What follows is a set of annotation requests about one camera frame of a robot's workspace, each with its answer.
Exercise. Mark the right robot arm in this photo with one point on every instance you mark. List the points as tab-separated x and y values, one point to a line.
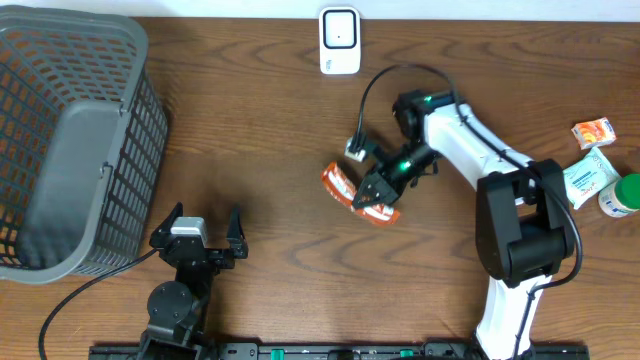
523	227

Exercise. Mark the white barcode scanner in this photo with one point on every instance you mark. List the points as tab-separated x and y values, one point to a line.
339	40

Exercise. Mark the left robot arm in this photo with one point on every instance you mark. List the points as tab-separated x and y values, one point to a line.
177	309

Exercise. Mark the red chocolate bar wrapper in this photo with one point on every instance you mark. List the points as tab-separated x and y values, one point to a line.
343	190

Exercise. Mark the small orange box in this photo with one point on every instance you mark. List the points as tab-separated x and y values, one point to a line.
594	133

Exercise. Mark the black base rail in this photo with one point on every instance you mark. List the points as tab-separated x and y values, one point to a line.
430	350

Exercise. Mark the green lid jar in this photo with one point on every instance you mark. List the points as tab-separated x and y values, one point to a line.
621	198

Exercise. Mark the light blue wipes pack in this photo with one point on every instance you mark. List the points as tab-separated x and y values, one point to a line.
588	177

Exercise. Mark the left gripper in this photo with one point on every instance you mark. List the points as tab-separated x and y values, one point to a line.
224	260

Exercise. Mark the grey plastic basket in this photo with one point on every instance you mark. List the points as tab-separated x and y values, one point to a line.
82	138

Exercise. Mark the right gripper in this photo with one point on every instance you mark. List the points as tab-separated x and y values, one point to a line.
387	188

